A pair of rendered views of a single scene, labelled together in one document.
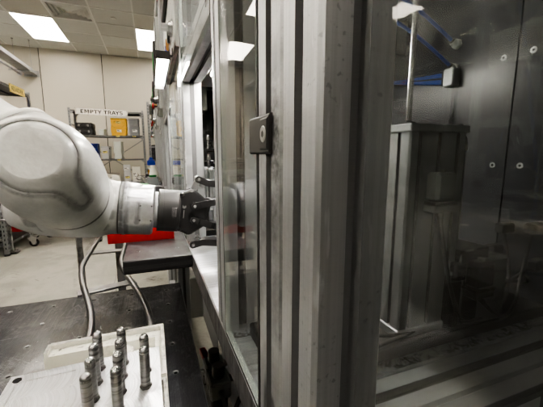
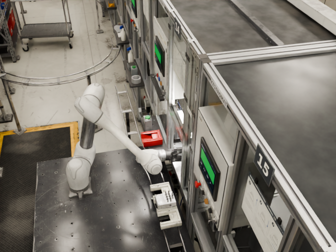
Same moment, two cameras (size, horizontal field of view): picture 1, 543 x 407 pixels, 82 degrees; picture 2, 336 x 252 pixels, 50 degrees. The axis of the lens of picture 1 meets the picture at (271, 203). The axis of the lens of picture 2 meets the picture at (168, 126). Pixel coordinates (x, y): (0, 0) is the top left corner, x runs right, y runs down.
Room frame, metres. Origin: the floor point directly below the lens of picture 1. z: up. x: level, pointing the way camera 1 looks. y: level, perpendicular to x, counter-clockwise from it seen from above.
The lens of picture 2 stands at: (-1.34, -0.03, 2.86)
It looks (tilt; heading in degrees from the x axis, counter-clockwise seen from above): 39 degrees down; 6
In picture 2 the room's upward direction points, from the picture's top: 1 degrees clockwise
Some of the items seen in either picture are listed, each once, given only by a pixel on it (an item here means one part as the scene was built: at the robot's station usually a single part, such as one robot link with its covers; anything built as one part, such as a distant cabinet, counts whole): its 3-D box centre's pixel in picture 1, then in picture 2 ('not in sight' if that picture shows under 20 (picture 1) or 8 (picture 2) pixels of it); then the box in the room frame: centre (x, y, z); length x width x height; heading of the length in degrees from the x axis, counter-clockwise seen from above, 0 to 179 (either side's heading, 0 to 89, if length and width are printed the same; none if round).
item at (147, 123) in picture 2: not in sight; (148, 123); (0.98, 0.40, 0.97); 0.08 x 0.08 x 0.12; 21
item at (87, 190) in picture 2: not in sight; (79, 187); (0.44, 0.86, 0.71); 0.22 x 0.18 x 0.06; 21
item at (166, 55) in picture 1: (162, 69); (157, 85); (0.95, 0.31, 1.37); 0.36 x 0.04 x 0.04; 21
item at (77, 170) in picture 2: not in sight; (77, 172); (0.47, 0.86, 0.85); 0.18 x 0.16 x 0.22; 2
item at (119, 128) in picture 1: (111, 161); not in sight; (6.45, 3.25, 1.00); 1.30 x 0.51 x 2.00; 111
